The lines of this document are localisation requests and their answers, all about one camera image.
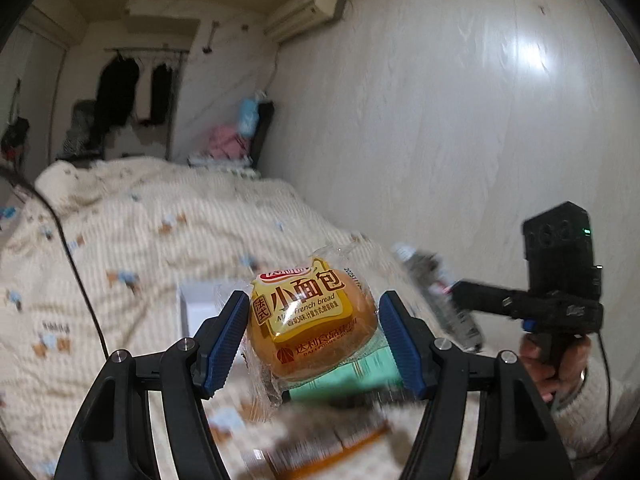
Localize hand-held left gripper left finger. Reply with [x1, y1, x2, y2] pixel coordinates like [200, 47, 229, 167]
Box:
[52, 290, 251, 480]

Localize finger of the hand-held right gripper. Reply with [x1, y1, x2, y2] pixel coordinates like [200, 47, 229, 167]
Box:
[450, 280, 531, 318]

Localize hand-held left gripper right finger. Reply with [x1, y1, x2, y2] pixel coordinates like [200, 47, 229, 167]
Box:
[378, 290, 576, 480]

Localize white cardboard box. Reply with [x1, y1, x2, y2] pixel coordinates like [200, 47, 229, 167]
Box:
[177, 282, 236, 341]

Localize cow print biscuit packet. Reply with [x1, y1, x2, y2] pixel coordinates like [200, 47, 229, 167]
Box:
[390, 242, 488, 353]

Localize mint green packet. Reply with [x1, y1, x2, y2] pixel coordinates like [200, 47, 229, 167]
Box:
[287, 330, 406, 403]

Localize small bread packet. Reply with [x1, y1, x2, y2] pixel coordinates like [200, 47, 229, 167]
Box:
[239, 240, 386, 423]

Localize orange snack packet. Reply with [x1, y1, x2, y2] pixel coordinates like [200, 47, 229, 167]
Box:
[240, 410, 393, 480]

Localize person's right forearm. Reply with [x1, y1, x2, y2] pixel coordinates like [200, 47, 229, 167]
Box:
[542, 355, 638, 461]

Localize person's right hand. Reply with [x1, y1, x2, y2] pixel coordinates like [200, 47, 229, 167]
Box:
[520, 332, 593, 403]

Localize pink towel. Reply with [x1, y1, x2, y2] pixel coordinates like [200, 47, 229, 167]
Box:
[207, 125, 251, 161]

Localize blue tissue pack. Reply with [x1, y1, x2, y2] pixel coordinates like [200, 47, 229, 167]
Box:
[237, 91, 266, 138]

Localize black white striped bag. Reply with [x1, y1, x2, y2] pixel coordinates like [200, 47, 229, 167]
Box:
[62, 100, 101, 161]

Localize black hanging clothes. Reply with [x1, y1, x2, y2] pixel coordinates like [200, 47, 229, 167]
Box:
[150, 62, 173, 126]

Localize black hanging jacket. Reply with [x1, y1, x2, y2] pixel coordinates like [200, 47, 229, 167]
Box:
[95, 55, 141, 128]

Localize white air conditioner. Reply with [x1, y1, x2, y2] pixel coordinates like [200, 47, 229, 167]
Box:
[262, 0, 348, 41]

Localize thin black cable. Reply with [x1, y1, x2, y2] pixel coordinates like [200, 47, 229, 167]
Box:
[570, 332, 616, 461]

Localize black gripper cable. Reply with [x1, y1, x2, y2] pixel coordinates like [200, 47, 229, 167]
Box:
[0, 165, 108, 356]

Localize clothes rail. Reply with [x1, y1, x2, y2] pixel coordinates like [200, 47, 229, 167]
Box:
[104, 46, 193, 61]

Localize dark wall hook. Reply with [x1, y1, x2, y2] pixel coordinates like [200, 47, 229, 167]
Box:
[202, 20, 221, 56]

